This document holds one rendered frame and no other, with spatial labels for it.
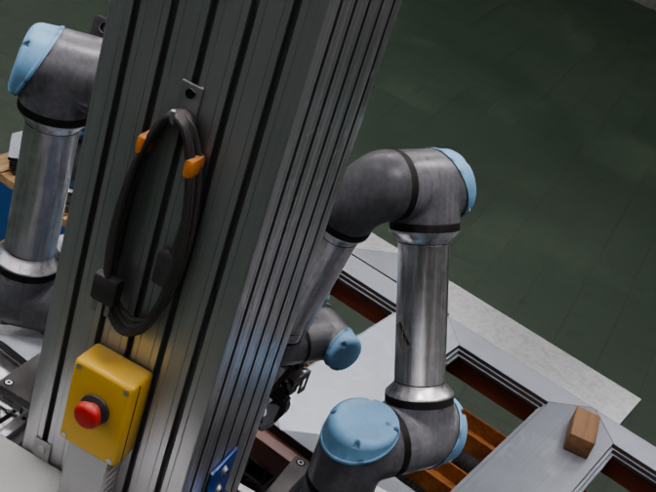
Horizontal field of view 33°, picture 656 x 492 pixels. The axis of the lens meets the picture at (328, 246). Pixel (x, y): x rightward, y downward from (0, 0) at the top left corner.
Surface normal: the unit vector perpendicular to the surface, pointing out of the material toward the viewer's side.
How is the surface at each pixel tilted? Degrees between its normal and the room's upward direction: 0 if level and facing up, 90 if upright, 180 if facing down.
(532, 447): 0
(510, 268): 0
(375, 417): 8
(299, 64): 90
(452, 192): 66
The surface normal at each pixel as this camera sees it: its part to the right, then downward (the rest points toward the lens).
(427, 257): 0.07, 0.15
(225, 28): -0.41, 0.36
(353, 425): 0.18, -0.80
